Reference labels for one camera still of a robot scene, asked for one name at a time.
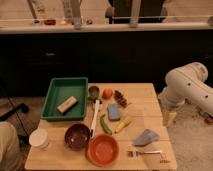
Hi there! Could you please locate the blue grey cloth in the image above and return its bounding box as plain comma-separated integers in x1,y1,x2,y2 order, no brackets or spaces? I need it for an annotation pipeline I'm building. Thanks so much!
133,129,160,146

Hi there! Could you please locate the beige clothed person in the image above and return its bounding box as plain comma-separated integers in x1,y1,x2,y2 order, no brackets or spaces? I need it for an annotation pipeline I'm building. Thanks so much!
0,122,22,171

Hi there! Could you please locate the wooden block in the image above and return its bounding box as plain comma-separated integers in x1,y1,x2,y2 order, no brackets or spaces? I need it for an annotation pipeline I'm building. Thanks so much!
57,96,77,114

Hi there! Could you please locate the small green cup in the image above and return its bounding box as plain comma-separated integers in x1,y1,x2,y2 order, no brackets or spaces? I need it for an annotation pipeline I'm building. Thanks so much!
89,86,100,101

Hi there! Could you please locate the blue sponge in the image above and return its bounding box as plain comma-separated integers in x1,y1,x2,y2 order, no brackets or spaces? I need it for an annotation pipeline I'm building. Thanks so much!
107,104,120,121

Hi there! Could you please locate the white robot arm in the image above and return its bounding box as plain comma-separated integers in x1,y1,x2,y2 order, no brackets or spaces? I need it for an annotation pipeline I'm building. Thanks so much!
158,62,213,127

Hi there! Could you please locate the green plastic tray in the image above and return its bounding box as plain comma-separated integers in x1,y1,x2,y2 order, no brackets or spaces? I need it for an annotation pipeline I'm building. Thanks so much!
41,77,88,121

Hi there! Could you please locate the white paper cup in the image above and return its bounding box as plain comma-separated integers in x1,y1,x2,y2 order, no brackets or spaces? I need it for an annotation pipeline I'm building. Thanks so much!
29,129,49,149

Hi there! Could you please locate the black cabinet counter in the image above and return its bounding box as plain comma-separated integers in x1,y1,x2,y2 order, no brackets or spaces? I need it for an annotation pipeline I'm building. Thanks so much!
0,23,213,97

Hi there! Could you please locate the office chair base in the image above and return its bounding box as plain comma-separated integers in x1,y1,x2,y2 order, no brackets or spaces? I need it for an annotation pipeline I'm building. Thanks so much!
0,78,30,145

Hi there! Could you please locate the orange tomato fruit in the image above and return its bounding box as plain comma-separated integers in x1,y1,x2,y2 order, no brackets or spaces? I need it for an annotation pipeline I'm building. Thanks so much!
102,88,113,99

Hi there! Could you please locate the purple bowl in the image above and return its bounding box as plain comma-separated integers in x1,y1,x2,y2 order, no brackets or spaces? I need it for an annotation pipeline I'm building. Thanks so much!
64,123,90,151

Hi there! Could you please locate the silver fork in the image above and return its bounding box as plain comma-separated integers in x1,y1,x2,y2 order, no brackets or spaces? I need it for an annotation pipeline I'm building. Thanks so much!
127,151,162,157

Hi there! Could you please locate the yellow banana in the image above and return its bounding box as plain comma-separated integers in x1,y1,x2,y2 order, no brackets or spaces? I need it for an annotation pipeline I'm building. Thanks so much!
115,117,132,133

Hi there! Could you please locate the orange bowl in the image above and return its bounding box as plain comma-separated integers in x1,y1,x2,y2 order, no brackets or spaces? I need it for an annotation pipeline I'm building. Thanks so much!
86,134,119,167

